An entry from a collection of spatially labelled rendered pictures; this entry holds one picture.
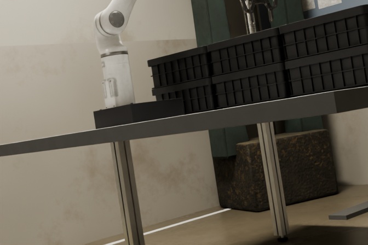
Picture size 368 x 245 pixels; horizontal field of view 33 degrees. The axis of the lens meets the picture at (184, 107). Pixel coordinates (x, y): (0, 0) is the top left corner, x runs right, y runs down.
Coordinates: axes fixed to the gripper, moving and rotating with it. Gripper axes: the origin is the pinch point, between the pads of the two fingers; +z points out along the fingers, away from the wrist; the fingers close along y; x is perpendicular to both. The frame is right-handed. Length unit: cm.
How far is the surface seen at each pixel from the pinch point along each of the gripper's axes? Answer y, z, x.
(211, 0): 8, -47, 212
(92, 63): -79, -15, 202
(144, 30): -41, -36, 234
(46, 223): -119, 82, 170
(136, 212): -57, 67, 42
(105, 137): -56, 33, -55
